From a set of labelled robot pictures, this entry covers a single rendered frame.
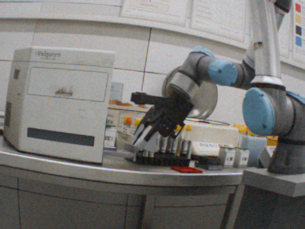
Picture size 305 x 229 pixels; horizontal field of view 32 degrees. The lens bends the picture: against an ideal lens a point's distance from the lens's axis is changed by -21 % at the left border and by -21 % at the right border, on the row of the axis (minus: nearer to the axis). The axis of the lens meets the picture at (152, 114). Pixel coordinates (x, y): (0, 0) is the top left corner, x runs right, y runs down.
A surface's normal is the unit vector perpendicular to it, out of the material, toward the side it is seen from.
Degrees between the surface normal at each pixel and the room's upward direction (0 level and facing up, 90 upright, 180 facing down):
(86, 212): 90
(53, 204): 90
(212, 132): 90
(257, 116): 98
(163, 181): 90
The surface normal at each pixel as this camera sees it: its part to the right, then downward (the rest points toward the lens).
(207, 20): 0.43, 0.15
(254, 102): -0.84, 0.06
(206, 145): 0.25, -0.86
